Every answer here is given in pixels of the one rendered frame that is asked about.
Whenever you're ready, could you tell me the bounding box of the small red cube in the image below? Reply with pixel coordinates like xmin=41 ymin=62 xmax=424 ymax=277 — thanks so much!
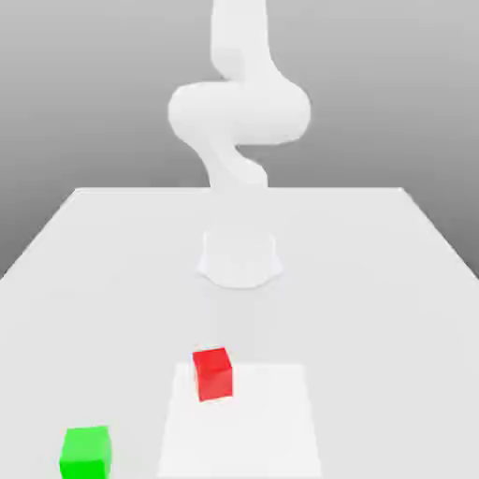
xmin=191 ymin=346 xmax=234 ymax=404

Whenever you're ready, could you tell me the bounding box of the small green cube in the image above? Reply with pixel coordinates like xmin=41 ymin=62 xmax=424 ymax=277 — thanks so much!
xmin=58 ymin=425 xmax=113 ymax=479

